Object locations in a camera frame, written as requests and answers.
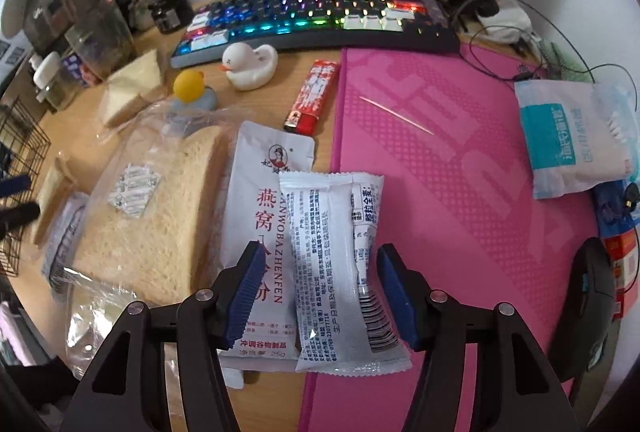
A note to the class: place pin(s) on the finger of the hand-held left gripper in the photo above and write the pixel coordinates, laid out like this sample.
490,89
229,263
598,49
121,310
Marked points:
15,186
20,214

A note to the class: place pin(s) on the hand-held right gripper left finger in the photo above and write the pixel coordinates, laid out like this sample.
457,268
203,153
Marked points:
247,282

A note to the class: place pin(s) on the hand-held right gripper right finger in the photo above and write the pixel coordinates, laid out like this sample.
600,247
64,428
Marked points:
395,292

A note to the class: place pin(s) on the white barcode snack packet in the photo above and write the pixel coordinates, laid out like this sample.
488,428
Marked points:
325,262

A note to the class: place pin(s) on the white sachet red print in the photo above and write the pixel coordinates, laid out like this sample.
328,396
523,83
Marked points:
260,182

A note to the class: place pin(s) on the sliced bread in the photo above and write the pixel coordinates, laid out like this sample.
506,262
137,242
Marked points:
150,242

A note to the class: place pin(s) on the pink desk mat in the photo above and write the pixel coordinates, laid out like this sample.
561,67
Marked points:
475,212

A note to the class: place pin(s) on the white desiccant packet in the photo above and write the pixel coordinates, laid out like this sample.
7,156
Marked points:
132,189

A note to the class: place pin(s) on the white-capped bottle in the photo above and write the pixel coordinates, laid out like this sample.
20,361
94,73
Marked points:
47,70

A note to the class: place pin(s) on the white printed box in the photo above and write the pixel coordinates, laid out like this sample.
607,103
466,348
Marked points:
12,55

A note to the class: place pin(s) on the blue can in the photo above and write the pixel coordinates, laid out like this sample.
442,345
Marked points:
75,67

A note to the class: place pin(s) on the clear plastic cup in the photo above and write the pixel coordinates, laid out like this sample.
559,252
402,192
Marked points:
100,47

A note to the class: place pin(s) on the wooden toothpick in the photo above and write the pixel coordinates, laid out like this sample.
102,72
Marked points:
395,115

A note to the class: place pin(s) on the black computer mouse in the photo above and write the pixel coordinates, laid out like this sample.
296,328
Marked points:
595,302

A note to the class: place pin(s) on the red lighter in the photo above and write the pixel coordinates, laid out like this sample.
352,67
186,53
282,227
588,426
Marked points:
312,92

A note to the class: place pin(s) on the yellow duck on blue base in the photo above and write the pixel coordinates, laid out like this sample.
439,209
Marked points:
189,85

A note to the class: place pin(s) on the white rubber duck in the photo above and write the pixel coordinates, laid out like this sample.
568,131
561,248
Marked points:
250,65

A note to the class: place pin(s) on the blue package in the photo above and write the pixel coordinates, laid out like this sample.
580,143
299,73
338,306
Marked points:
610,212

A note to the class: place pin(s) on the white cotton swab bag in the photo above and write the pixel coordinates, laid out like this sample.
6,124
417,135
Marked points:
565,137

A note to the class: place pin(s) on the dark glass jar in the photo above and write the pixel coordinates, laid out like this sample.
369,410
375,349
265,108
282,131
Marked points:
167,12

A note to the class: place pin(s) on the red cardboard box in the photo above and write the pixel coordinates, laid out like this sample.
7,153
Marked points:
625,257

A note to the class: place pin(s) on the backlit mechanical keyboard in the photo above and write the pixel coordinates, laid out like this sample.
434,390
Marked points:
320,17

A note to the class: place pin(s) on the white power adapter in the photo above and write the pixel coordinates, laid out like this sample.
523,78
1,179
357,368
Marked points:
505,20

